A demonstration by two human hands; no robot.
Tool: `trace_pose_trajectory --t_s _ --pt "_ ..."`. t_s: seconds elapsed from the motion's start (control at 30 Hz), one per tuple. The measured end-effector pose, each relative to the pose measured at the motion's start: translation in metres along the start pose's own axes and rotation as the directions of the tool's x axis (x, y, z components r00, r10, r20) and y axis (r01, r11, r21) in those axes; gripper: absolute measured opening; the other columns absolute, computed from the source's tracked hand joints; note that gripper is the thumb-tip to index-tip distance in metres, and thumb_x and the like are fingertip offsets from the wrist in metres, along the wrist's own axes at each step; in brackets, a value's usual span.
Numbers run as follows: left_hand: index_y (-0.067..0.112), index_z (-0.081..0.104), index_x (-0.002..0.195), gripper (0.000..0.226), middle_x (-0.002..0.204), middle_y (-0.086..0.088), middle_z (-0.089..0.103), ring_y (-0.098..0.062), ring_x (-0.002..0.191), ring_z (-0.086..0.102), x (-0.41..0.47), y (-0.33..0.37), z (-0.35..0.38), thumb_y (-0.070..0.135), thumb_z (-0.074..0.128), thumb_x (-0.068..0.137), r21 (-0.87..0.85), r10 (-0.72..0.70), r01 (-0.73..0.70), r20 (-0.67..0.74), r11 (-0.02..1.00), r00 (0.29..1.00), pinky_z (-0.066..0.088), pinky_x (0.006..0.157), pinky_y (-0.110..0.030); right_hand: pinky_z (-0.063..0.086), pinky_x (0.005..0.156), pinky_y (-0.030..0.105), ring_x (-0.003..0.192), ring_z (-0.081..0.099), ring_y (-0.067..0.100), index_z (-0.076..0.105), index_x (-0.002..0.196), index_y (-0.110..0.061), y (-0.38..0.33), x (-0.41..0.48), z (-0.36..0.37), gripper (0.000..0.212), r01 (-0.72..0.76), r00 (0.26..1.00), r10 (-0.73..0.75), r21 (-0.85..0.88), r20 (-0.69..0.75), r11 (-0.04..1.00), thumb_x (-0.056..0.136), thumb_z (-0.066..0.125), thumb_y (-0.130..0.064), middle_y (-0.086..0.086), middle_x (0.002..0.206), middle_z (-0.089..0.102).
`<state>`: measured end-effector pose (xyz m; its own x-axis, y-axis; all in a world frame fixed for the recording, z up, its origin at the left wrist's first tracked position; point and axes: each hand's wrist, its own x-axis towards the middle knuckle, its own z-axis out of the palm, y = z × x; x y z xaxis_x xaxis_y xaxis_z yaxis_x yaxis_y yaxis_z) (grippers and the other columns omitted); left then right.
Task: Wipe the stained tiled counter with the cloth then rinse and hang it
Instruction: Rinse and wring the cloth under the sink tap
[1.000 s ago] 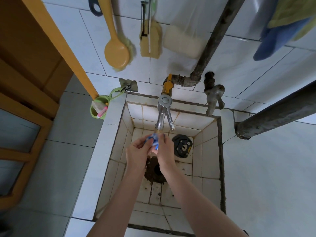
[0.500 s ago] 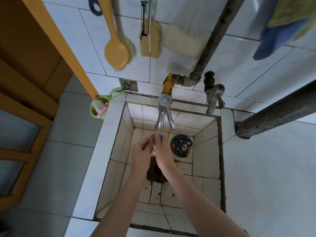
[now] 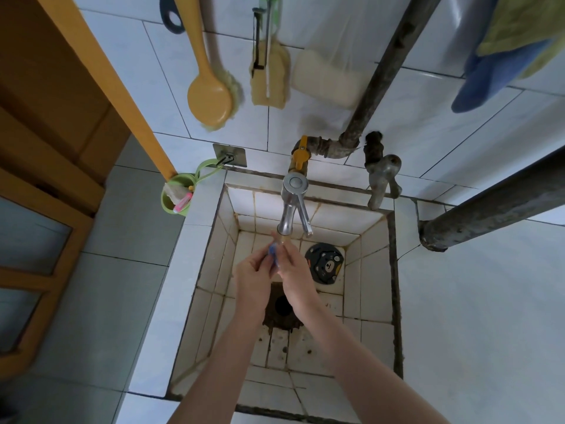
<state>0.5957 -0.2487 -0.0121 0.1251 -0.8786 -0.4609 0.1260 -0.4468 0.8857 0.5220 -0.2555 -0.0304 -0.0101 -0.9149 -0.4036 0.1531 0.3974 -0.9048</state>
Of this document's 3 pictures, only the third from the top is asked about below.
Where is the brown wooden door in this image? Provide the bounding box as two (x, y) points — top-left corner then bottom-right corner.
(0, 0), (178, 381)

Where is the person's left hand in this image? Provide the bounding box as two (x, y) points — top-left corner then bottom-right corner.
(232, 247), (277, 326)

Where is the green handled sponge brush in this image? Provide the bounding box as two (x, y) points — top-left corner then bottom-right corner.
(248, 0), (293, 111)

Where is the white tiled sink basin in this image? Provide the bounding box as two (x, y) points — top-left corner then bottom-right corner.
(114, 170), (419, 424)

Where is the black round drain stopper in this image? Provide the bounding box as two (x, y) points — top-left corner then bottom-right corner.
(304, 242), (345, 286)

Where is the person's right hand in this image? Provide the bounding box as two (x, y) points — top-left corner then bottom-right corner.
(270, 231), (321, 322)

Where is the dark grey ring-handled tool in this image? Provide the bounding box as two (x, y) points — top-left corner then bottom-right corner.
(159, 0), (187, 35)

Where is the green plastic cup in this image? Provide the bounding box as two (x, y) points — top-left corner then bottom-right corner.
(160, 158), (227, 217)

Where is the chrome faucet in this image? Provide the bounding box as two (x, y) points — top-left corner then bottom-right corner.
(276, 173), (315, 239)

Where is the black thin hanging tool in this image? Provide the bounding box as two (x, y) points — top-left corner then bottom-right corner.
(251, 7), (267, 79)

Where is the olive green hanging towel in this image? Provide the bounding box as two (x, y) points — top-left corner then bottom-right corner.
(476, 0), (565, 81)

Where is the grey wall hook plate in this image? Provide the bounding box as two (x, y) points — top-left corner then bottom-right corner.
(212, 143), (247, 167)

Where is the person's left forearm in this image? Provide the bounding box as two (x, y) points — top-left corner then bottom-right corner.
(167, 314), (267, 424)

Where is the blue hanging cloth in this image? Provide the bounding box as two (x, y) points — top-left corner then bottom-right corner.
(450, 39), (553, 114)

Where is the grey metal tap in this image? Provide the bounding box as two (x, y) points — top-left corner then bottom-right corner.
(365, 155), (404, 211)

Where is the black tap knob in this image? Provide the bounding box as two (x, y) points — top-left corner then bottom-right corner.
(363, 131), (384, 167)

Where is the rusty grey metal pipe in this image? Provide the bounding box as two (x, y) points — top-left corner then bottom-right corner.
(418, 145), (565, 254)

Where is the yellow hanging brush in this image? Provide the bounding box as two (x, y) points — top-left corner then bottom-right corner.
(171, 0), (244, 132)

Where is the yellow valve handle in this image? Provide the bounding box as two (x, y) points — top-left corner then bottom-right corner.
(291, 135), (310, 173)

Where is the white hanging item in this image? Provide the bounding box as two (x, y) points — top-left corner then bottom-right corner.
(291, 0), (368, 111)

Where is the person's right forearm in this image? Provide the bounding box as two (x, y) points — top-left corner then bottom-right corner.
(299, 303), (452, 424)

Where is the small pink object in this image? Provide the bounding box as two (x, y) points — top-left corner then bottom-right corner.
(172, 191), (195, 214)

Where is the grey water supply pipe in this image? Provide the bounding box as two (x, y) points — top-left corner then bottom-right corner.
(306, 0), (445, 161)

